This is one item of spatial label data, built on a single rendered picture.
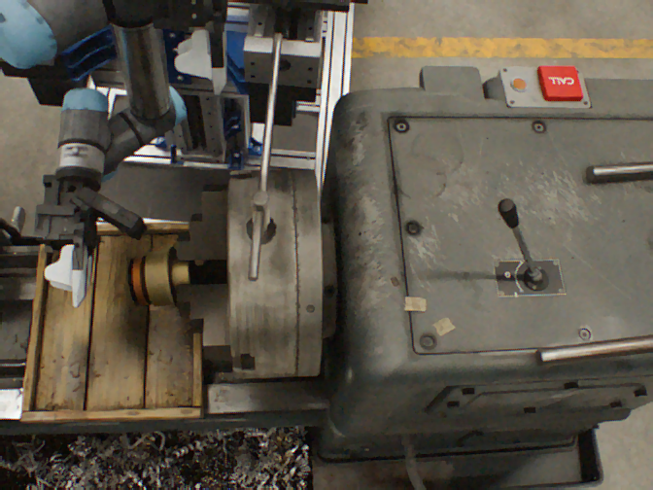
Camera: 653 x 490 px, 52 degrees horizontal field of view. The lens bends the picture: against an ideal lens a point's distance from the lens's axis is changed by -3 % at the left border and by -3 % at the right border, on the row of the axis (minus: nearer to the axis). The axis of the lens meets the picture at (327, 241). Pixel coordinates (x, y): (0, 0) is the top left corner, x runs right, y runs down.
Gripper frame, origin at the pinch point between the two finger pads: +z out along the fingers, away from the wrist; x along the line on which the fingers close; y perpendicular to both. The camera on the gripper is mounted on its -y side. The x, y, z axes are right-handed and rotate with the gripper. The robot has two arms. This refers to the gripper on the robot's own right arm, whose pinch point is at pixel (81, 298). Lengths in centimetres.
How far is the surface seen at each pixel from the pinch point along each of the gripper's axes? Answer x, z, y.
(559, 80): 20, -28, -71
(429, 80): 18, -28, -51
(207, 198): 10.5, -11.9, -19.0
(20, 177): -117, -76, 50
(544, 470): -47, 26, -91
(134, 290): 2.2, -0.8, -8.2
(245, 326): 12.4, 7.2, -24.3
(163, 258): 4.0, -5.2, -12.4
